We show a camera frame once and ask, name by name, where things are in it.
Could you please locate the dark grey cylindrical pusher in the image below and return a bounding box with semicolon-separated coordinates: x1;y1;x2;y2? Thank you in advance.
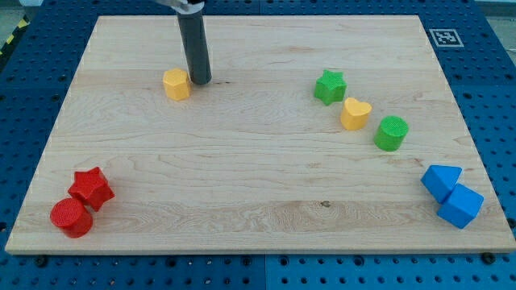
177;10;211;85

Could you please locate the silver pusher mount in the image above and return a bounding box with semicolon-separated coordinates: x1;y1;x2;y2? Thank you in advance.
155;0;205;15

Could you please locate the yellow hexagon block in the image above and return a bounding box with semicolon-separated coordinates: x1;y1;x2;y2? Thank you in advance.
162;68;191;101

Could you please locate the wooden board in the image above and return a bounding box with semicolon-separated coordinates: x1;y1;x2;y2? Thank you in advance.
6;15;515;255

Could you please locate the green star block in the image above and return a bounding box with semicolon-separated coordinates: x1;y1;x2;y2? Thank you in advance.
314;70;347;106

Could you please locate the yellow heart block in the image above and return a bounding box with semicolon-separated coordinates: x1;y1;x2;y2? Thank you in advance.
340;97;372;131

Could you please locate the red star block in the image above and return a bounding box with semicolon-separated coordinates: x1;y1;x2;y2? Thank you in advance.
68;167;115;212

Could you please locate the red cylinder block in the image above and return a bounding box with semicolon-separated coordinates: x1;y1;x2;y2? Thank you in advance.
50;198;93;238

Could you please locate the green cylinder block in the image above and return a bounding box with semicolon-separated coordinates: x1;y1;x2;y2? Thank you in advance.
373;115;409;151

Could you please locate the fiducial marker tag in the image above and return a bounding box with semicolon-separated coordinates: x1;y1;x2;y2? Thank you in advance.
429;28;464;48

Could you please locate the blue triangle block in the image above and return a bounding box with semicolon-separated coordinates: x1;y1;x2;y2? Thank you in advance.
421;164;463;204

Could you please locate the blue cube block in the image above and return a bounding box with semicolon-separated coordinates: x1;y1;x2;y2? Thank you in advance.
437;184;485;229

